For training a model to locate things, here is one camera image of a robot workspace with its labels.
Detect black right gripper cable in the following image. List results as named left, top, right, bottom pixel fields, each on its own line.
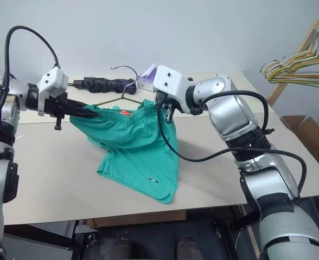
left=190, top=90, right=275, bottom=135

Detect purple tissue box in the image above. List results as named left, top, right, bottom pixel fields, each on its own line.
left=137, top=72, right=157, bottom=92

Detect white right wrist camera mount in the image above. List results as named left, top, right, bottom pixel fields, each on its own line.
left=151, top=64, right=196, bottom=114

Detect wooden clothes rack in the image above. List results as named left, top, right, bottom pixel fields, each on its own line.
left=267, top=19, right=319, bottom=105

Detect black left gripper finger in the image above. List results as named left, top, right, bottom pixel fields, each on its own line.
left=67, top=108, right=99, bottom=119
left=67, top=99, right=97, bottom=113

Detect brown cardboard box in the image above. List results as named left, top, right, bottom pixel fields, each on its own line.
left=279, top=114, right=319, bottom=174

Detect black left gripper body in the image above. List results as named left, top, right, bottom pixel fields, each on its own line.
left=43, top=92, right=71, bottom=131

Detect white tissue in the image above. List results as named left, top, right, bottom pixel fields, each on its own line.
left=141, top=63, right=160, bottom=79

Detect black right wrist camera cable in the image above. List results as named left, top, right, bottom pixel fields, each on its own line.
left=153, top=91, right=308, bottom=202

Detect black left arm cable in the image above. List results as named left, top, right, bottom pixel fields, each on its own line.
left=0, top=25, right=62, bottom=131

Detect olive wire hanger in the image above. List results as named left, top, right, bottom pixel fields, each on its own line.
left=92, top=64, right=147, bottom=109

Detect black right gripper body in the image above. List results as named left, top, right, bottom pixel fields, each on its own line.
left=162, top=97, right=183, bottom=124

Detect folded dark purple umbrella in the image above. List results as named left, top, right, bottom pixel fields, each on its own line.
left=67, top=76, right=137, bottom=95

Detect green shorts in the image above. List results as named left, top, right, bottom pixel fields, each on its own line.
left=69, top=98, right=180, bottom=205

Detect dark rounded shape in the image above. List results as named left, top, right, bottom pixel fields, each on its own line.
left=175, top=235, right=200, bottom=260

